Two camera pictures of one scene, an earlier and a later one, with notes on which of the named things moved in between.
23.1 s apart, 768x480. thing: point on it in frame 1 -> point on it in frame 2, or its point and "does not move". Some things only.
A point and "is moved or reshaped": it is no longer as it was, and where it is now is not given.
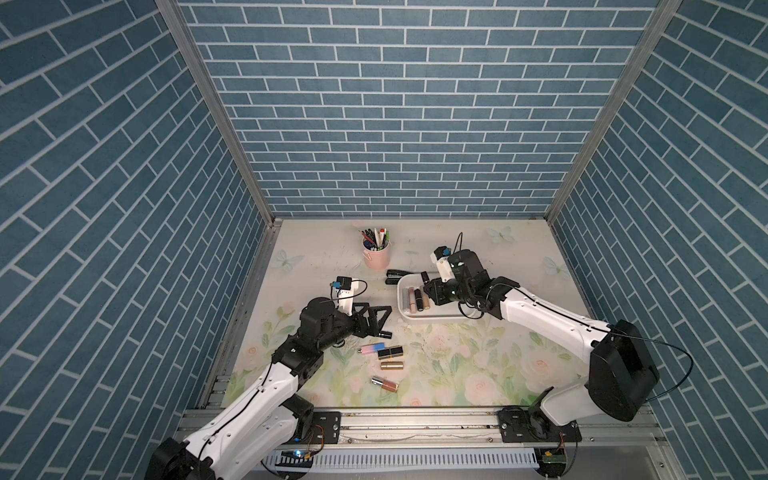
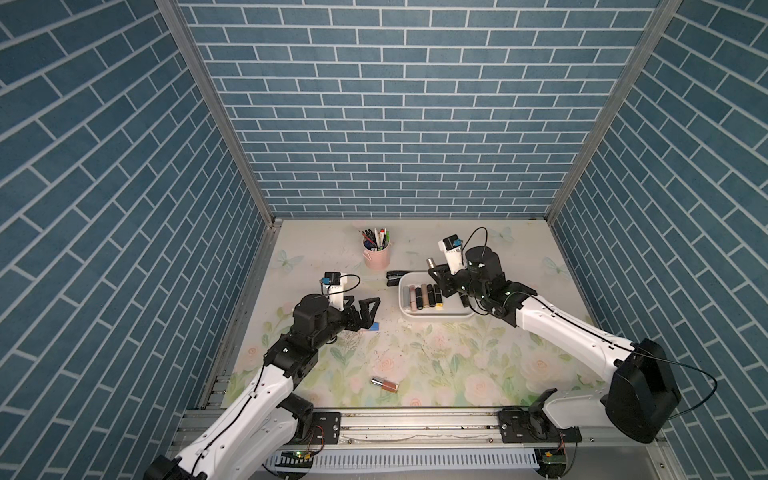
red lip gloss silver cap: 385,384 does not move
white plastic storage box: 449,311 does not move
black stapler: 393,276 does not move
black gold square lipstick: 391,352 is moved or reshaped
